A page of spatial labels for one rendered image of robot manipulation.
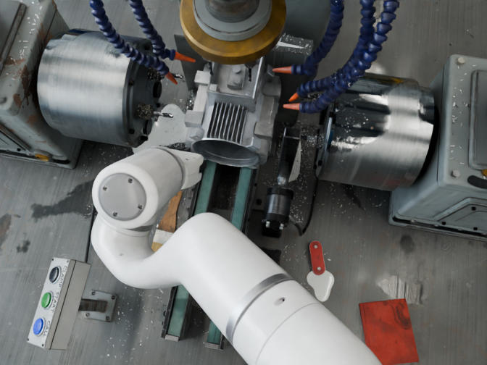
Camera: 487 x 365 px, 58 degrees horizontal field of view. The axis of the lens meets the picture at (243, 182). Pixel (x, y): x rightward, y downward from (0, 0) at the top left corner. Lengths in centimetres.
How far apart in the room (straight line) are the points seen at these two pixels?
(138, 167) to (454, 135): 63
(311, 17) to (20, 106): 66
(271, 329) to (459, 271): 92
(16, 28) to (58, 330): 63
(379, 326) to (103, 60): 89
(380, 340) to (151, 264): 78
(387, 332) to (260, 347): 80
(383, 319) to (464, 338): 20
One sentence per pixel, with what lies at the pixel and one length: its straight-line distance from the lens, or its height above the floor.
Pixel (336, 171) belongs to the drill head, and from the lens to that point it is 95.
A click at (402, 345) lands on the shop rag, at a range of 121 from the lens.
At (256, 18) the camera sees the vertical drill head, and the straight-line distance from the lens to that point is 76.
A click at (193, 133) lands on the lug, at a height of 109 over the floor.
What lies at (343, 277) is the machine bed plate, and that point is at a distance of 119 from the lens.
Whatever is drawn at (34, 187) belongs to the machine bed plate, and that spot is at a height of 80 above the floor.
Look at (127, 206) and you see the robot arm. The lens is 56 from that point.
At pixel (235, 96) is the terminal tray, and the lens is 92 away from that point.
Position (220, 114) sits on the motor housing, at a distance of 95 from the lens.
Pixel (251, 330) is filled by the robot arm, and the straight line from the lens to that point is 42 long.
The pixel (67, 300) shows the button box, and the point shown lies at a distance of 96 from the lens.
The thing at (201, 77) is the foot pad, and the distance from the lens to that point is 103.
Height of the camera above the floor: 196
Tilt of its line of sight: 73 degrees down
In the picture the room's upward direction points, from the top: 3 degrees counter-clockwise
